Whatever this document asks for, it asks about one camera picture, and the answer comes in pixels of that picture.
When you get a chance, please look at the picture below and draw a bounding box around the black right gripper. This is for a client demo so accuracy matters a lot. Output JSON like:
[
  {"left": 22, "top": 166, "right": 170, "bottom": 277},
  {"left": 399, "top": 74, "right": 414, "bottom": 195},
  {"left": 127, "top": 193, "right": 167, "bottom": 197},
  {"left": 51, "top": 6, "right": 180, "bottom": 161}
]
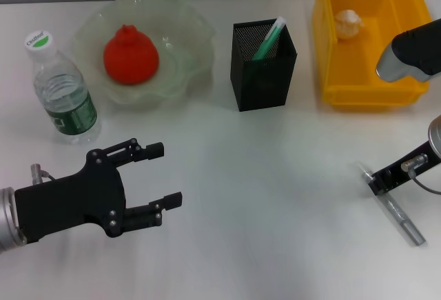
[{"left": 367, "top": 139, "right": 441, "bottom": 197}]

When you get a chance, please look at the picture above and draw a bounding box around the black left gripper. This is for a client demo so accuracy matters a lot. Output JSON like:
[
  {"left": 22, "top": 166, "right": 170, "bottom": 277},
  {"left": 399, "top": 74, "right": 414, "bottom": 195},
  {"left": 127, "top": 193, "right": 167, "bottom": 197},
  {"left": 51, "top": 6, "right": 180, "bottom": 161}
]
[{"left": 14, "top": 137, "right": 184, "bottom": 245}]

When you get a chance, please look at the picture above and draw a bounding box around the grey marker pen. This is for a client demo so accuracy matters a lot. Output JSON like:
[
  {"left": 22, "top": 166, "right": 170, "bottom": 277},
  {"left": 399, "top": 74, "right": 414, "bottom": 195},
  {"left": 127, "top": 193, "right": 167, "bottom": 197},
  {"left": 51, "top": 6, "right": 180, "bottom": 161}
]
[{"left": 360, "top": 161, "right": 427, "bottom": 246}]

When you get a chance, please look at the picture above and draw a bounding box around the clear green-label water bottle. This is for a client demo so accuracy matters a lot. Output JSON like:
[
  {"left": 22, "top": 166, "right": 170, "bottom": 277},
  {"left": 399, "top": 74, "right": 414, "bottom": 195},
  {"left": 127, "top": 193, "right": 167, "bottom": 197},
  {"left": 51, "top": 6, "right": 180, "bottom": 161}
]
[{"left": 24, "top": 29, "right": 103, "bottom": 145}]

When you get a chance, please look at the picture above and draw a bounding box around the red-orange fruit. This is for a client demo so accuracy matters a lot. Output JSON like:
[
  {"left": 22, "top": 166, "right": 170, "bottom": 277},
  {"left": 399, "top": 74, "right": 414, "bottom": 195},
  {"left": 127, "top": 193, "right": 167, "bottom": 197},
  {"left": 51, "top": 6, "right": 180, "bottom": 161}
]
[{"left": 103, "top": 23, "right": 161, "bottom": 86}]

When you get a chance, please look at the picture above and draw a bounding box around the white paper ball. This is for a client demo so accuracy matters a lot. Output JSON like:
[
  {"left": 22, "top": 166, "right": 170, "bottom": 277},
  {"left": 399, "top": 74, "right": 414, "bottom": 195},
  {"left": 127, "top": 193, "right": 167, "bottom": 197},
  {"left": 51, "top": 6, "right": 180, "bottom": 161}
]
[{"left": 334, "top": 9, "right": 366, "bottom": 41}]

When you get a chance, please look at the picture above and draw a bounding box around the mint green pen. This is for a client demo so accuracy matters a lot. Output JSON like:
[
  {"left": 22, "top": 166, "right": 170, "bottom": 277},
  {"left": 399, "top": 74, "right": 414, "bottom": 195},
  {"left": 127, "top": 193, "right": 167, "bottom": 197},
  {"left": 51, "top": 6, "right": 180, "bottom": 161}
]
[{"left": 251, "top": 15, "right": 288, "bottom": 61}]

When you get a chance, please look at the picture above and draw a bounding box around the clear glass fruit plate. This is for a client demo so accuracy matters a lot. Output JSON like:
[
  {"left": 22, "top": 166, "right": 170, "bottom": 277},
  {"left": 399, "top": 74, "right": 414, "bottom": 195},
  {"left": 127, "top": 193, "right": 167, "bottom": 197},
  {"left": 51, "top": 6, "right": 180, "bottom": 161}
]
[{"left": 71, "top": 0, "right": 217, "bottom": 114}]

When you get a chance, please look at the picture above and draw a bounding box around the black mesh pen holder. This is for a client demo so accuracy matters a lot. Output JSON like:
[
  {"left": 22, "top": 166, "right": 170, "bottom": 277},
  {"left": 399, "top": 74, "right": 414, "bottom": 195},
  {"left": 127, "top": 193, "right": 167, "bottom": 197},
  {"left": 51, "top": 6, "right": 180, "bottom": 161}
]
[{"left": 229, "top": 18, "right": 298, "bottom": 113}]

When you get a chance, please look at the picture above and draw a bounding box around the yellow plastic bin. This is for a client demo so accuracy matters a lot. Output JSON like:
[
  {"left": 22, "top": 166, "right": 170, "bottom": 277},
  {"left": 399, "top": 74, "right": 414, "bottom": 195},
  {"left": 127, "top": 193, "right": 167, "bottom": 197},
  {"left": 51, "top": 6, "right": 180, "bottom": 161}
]
[{"left": 311, "top": 0, "right": 434, "bottom": 112}]

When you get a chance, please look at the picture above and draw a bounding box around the right arm cable with connector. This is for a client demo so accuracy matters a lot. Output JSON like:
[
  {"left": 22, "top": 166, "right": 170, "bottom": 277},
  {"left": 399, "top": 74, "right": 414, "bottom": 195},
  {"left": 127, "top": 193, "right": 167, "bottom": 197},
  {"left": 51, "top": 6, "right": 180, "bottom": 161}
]
[{"left": 400, "top": 153, "right": 441, "bottom": 196}]

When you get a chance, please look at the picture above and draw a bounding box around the arm cable with connector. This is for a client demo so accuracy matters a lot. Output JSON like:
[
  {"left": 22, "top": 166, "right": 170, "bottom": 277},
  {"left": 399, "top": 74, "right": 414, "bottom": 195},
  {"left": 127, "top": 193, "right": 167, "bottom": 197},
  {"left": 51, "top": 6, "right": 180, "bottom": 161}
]
[
  {"left": 30, "top": 163, "right": 57, "bottom": 184},
  {"left": 400, "top": 153, "right": 441, "bottom": 196}
]

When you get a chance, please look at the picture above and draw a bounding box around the left arm cable with connector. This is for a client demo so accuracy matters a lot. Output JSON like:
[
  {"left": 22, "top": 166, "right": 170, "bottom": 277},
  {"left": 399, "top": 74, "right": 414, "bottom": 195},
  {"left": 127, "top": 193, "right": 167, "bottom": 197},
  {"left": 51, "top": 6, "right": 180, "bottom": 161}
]
[{"left": 30, "top": 163, "right": 57, "bottom": 184}]

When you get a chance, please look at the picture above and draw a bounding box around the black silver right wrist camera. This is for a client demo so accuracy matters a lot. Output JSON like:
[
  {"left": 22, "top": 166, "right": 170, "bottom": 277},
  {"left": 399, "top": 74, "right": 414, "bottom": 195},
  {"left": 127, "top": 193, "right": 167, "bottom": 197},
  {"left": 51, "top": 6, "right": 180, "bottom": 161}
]
[{"left": 375, "top": 19, "right": 441, "bottom": 83}]

